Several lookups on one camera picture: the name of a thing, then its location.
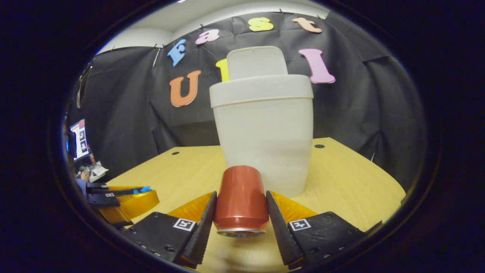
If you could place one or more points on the computer monitor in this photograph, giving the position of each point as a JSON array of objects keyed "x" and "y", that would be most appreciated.
[{"x": 79, "y": 138}]

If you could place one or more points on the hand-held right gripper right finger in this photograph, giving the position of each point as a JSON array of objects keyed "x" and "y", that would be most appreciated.
[{"x": 280, "y": 235}]

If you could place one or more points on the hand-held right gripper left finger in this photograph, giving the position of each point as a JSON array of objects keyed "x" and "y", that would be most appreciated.
[{"x": 202, "y": 235}]

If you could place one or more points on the red pop can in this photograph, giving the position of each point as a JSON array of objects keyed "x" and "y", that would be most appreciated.
[{"x": 240, "y": 197}]

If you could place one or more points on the black backdrop cloth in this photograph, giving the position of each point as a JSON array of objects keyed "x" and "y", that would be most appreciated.
[{"x": 379, "y": 113}]

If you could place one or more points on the wooden desktop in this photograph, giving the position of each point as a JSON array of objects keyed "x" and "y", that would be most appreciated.
[{"x": 341, "y": 178}]

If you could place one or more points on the white papers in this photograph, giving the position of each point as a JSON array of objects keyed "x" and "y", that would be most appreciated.
[{"x": 99, "y": 172}]

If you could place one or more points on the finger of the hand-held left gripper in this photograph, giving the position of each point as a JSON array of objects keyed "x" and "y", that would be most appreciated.
[
  {"x": 132, "y": 206},
  {"x": 102, "y": 188}
]

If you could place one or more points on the white desktop garbage bin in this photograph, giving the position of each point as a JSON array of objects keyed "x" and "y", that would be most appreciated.
[{"x": 265, "y": 132}]

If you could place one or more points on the blue paper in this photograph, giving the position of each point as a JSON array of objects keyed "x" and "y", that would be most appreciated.
[{"x": 142, "y": 189}]

